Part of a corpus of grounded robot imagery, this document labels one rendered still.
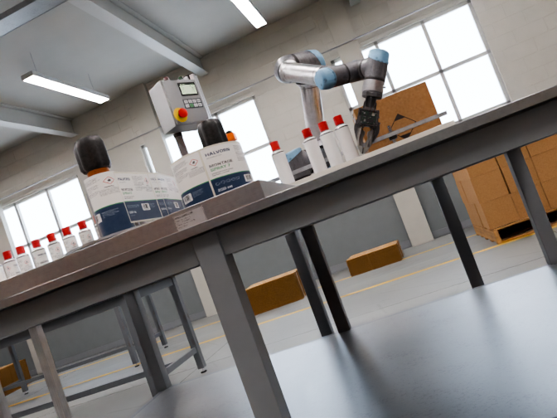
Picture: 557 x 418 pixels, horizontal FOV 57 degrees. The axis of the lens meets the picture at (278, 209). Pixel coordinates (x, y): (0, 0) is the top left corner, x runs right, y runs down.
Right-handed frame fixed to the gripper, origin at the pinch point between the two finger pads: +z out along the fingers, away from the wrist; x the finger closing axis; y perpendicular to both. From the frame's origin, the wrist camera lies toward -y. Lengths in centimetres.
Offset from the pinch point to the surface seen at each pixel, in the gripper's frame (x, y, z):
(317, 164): -15.3, 2.9, 7.6
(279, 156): -29.3, 3.2, 6.7
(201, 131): -50, 32, 4
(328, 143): -12.4, 2.9, -0.3
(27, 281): -70, 78, 50
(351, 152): -4.0, 3.0, 1.5
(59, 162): -510, -563, 40
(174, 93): -76, -2, -12
